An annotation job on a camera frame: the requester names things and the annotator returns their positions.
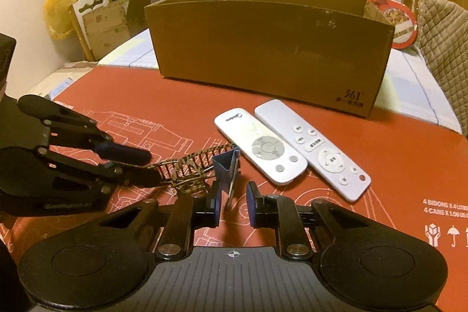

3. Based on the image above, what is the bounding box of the brown cardboard box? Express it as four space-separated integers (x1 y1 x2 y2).
144 0 397 120

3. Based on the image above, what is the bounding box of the yellow plastic bag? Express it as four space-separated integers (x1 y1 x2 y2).
44 0 89 41

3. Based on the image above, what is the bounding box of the bronze ribbed skeleton ornament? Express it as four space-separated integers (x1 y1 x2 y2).
148 143 238 196

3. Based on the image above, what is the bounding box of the folded cardboard carton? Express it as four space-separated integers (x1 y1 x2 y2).
83 0 152 59

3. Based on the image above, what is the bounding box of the long white remote control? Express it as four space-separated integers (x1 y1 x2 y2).
254 99 372 203

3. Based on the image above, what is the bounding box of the quilted beige chair cover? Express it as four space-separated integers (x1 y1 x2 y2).
413 0 468 137

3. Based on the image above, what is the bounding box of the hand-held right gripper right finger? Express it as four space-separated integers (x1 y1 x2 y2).
246 181 370 260

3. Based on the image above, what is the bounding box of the short white remote control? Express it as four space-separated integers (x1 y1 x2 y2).
214 108 309 186

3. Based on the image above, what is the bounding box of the red round tin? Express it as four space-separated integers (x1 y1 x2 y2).
354 0 418 50

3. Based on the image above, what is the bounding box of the white carved board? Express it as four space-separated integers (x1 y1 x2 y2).
71 0 112 61

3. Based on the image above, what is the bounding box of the blue binder clip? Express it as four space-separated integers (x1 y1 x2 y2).
212 147 243 212

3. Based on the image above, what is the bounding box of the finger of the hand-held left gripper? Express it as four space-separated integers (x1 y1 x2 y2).
36 147 173 194
16 94 153 164

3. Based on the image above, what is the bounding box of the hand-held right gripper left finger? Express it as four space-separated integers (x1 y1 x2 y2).
99 181 222 260

